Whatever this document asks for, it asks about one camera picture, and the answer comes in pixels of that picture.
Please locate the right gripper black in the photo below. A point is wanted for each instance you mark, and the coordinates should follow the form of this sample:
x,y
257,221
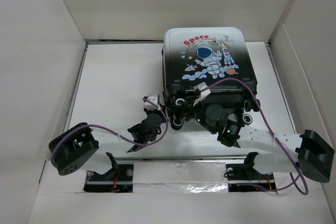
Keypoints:
x,y
190,109

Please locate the black white space-print suitcase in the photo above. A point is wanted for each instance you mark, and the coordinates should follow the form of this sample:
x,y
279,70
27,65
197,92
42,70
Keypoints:
x,y
217,56

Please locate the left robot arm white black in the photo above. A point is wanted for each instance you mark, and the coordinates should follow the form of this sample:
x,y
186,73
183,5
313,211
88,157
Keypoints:
x,y
74,147

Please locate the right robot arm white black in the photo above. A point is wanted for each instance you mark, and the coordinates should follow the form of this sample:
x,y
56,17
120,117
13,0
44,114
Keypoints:
x,y
307,153

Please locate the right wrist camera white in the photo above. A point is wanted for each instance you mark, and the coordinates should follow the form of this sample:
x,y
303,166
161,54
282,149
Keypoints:
x,y
202,90

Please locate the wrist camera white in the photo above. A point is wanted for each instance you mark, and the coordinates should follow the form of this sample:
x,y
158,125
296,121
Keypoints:
x,y
202,90
152,103

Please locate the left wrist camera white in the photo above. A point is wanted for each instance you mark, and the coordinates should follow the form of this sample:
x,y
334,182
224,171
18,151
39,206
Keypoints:
x,y
152,103

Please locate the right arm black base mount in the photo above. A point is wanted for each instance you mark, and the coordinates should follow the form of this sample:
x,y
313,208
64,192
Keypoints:
x,y
242,177

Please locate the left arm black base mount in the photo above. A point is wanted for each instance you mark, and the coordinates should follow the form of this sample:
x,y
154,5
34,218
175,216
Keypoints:
x,y
118,179

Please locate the aluminium front rail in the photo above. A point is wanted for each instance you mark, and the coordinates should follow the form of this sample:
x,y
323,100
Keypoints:
x,y
170,159

